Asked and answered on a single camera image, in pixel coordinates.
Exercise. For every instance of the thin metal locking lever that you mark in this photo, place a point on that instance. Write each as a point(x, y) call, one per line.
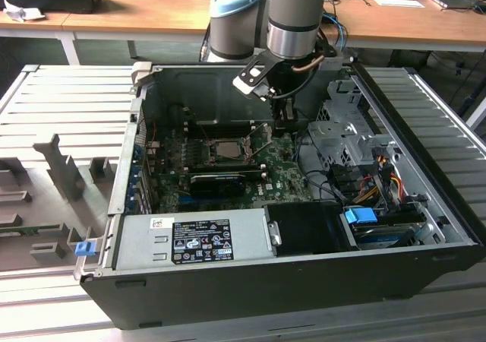
point(254, 129)
point(207, 135)

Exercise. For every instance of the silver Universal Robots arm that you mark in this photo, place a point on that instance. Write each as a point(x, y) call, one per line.
point(292, 15)

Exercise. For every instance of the black RAM slot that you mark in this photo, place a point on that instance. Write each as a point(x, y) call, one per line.
point(228, 169)
point(220, 129)

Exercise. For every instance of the CPU socket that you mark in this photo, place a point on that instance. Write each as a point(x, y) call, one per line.
point(209, 150)

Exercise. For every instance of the blue expansion slot cover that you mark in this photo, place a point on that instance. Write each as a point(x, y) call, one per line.
point(133, 175)

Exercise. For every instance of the silver metal drive cage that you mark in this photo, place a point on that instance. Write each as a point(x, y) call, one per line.
point(341, 133)

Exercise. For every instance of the green motherboard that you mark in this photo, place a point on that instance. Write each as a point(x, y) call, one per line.
point(281, 167)

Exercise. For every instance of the black graphics card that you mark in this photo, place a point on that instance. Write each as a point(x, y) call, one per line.
point(216, 186)

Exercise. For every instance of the white paper sheet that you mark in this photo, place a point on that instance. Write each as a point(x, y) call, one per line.
point(400, 2)

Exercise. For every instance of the grey case release latch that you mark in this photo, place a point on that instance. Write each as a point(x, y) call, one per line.
point(141, 74)

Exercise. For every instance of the black plastic fan shroud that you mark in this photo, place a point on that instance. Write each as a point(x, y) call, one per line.
point(303, 228)

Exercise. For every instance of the blue disk carrier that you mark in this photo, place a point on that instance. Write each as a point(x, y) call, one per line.
point(358, 217)

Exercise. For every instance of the dark tablet device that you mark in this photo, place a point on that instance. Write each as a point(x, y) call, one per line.
point(453, 1)

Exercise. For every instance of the grey power supply unit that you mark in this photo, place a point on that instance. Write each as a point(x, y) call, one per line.
point(144, 243)

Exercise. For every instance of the black open PC case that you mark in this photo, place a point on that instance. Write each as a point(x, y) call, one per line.
point(266, 300)

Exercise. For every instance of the grey parts rack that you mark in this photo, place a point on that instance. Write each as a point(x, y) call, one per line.
point(60, 167)

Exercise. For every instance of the small blue plastic latch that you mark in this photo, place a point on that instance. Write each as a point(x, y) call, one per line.
point(85, 249)

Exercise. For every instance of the crumpled white paper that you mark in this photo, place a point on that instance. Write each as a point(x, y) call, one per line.
point(23, 12)

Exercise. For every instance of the green RAM stick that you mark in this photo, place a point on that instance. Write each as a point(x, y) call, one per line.
point(30, 229)

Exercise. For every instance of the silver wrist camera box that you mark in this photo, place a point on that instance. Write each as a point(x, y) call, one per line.
point(250, 78)

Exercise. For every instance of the wooden desk white frame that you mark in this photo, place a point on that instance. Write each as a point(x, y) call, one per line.
point(38, 24)
point(379, 23)

